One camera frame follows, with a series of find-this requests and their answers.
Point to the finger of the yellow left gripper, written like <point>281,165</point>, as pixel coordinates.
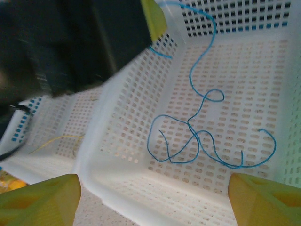
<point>155,21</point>

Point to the white perforated plastic basket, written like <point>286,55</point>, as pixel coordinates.
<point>58,162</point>
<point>235,70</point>

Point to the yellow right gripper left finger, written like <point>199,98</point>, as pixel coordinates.
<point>40,204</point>

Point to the yellow snack bag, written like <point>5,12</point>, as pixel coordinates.
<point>11,184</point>

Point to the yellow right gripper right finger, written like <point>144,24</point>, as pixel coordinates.
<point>265,204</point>

